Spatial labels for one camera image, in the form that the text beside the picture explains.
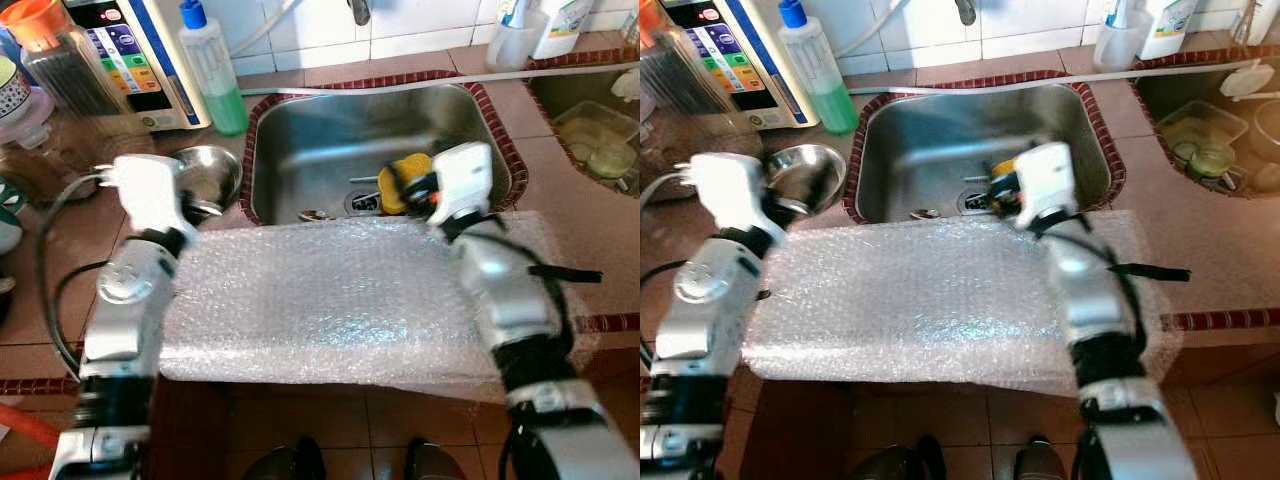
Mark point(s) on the black right robot foot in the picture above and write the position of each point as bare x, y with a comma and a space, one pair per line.
1045, 462
435, 462

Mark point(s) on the green white container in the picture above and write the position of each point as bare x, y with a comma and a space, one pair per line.
10, 215

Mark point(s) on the clear glass food container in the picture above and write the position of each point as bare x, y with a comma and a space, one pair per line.
595, 125
1200, 125

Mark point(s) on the white plastic ladle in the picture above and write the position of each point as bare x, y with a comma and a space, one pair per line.
1250, 80

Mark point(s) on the orange plastic tube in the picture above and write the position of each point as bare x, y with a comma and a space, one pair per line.
30, 425

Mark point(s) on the yellow plastic bowl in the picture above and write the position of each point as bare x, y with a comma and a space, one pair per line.
400, 200
1005, 165

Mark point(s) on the glass jar orange lid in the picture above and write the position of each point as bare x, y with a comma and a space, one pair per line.
680, 75
65, 70

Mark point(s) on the steel pot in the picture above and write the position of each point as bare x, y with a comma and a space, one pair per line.
1265, 130

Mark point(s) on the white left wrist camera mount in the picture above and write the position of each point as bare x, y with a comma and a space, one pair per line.
735, 190
150, 190

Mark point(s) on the clear bubble wrap sheet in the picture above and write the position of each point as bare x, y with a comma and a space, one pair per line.
350, 300
930, 300

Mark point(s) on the steel sink basin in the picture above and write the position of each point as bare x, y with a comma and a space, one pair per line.
320, 140
1160, 85
560, 85
920, 140

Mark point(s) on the metal faucet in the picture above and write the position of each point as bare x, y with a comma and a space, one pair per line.
360, 10
966, 10

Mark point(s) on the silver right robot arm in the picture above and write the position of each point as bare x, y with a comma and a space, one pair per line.
1100, 300
510, 300

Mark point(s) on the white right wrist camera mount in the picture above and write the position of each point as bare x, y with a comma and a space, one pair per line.
462, 180
1045, 182

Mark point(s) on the black left robot foot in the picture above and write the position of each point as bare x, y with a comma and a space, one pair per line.
900, 462
285, 462

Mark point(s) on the steel spoon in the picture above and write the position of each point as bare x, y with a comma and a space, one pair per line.
312, 215
922, 214

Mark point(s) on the green dish soap bottle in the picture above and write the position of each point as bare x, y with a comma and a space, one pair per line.
825, 85
220, 85

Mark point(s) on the glass cup green contents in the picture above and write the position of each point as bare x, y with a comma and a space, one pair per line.
1213, 162
610, 162

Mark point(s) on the pink lidded container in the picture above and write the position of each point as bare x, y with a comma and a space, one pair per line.
40, 125

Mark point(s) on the black robot foot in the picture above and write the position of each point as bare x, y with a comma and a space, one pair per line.
435, 462
1045, 462
285, 462
900, 462

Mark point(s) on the white water purifier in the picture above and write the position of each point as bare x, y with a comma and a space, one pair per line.
750, 60
150, 60

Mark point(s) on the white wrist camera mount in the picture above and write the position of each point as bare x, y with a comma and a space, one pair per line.
462, 180
1045, 182
150, 190
735, 190

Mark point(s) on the steel utensil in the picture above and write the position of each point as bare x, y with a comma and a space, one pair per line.
365, 180
975, 180

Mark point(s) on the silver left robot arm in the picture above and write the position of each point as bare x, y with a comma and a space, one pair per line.
700, 310
120, 310

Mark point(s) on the white detergent bottle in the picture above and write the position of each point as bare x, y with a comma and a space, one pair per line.
1170, 25
562, 25

